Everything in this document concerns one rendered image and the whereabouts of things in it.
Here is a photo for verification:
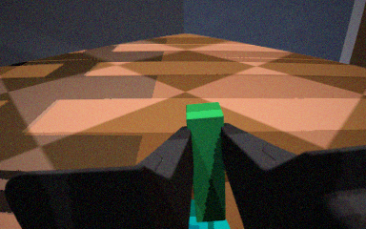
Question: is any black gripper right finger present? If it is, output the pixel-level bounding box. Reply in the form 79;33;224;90
221;123;366;229

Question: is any cyan circle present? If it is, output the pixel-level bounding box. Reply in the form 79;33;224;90
189;199;231;229

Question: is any green rectangular bar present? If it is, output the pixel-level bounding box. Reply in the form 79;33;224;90
186;102;226;222

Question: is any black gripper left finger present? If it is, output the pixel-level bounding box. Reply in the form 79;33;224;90
5;126;193;229

